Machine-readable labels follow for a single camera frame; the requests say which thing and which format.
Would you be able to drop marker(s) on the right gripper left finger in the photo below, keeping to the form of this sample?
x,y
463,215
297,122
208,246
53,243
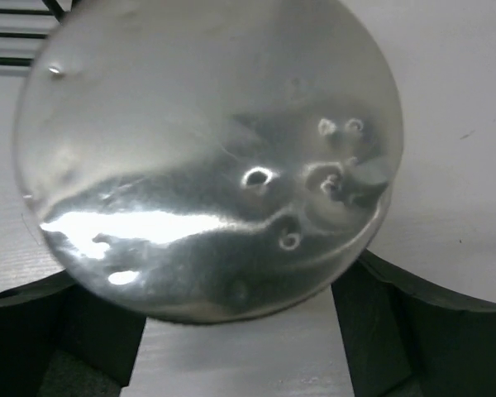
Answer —
x,y
57,339

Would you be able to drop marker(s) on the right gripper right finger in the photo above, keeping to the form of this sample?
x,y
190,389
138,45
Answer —
x,y
405,336

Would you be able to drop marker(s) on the silver lid blue label jar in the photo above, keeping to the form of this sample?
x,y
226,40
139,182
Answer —
x,y
207,162

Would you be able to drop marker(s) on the black wire rack shelf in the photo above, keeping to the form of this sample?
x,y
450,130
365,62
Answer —
x,y
24,25

